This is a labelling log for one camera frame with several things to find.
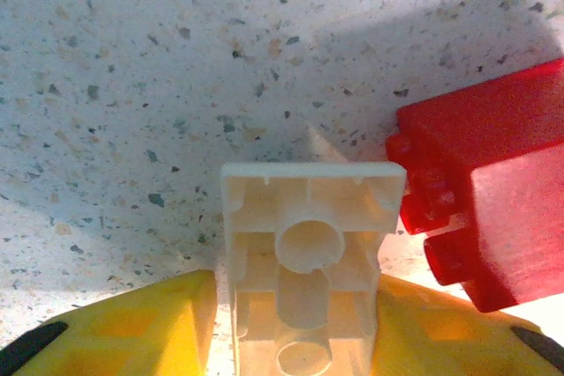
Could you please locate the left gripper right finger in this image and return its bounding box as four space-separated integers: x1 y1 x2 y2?
372 273 564 376

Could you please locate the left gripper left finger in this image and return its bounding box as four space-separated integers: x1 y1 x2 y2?
0 269 218 376

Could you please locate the small red lego brick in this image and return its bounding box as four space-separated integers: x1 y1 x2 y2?
385 57 564 314

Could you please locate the long cream lego brick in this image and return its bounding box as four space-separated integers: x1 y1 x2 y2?
219 162 407 376

